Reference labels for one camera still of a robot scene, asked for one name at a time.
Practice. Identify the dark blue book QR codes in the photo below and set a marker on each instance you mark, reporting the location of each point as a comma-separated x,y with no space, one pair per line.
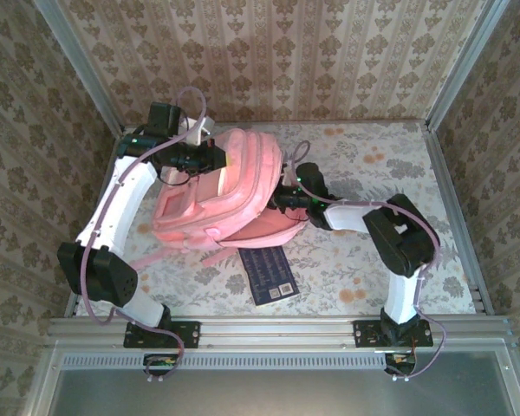
266,277

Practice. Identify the grey metal sheet panel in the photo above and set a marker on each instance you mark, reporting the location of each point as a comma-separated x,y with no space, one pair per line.
286,394

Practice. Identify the aluminium table side rail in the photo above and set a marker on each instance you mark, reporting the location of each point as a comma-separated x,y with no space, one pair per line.
69,310
443,173

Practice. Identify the small black controller board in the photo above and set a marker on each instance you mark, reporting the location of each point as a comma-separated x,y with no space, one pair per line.
160,364
401,364

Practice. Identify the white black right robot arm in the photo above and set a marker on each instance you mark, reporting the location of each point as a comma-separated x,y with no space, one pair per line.
403,238

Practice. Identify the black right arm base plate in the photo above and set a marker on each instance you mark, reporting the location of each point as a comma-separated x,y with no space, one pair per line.
364,333

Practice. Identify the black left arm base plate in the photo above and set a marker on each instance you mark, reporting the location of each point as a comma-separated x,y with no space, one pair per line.
190,333

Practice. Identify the pink student backpack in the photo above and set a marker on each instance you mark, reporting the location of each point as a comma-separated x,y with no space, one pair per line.
242,173

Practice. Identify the floral patterned table cover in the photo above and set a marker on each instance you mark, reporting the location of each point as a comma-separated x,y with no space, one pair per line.
351,281

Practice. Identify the aluminium frame post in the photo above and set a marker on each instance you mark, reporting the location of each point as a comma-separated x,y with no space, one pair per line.
463,65
80,65

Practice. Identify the aluminium front mounting rail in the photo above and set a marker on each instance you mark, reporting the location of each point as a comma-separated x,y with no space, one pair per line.
277,331

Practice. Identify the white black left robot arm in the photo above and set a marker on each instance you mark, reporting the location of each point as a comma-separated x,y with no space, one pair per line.
117,208

